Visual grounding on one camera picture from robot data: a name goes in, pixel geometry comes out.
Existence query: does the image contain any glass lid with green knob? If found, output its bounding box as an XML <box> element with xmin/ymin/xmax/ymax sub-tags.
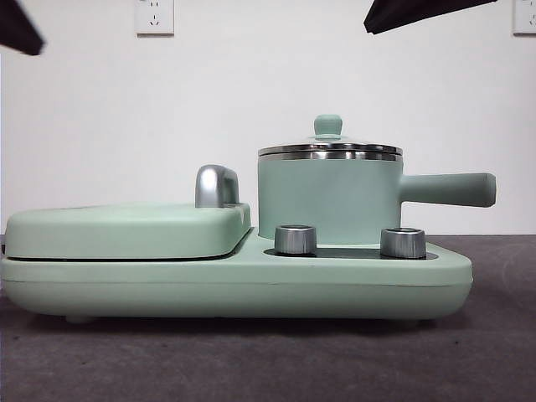
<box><xmin>257</xmin><ymin>114</ymin><xmax>404</xmax><ymax>162</ymax></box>

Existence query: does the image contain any chrome control knob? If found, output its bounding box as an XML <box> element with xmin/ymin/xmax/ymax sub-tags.
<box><xmin>274</xmin><ymin>224</ymin><xmax>318</xmax><ymax>255</ymax></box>
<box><xmin>379</xmin><ymin>226</ymin><xmax>425</xmax><ymax>257</ymax></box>

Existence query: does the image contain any black glossy control panel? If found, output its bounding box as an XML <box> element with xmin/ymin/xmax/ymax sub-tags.
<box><xmin>263</xmin><ymin>245</ymin><xmax>428</xmax><ymax>259</ymax></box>

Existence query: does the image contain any mint green breakfast machine base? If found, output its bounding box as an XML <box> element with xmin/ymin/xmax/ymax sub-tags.
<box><xmin>0</xmin><ymin>225</ymin><xmax>474</xmax><ymax>326</ymax></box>

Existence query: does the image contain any white wall socket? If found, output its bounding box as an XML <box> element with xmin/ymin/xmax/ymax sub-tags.
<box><xmin>513</xmin><ymin>0</ymin><xmax>536</xmax><ymax>37</ymax></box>
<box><xmin>134</xmin><ymin>0</ymin><xmax>175</xmax><ymax>37</ymax></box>

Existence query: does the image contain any mint green pot with handle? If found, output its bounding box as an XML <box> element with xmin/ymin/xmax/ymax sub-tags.
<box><xmin>255</xmin><ymin>146</ymin><xmax>497</xmax><ymax>246</ymax></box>

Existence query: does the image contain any chrome griddle lid handle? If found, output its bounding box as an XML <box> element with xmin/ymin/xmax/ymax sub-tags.
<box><xmin>194</xmin><ymin>164</ymin><xmax>240</xmax><ymax>209</ymax></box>

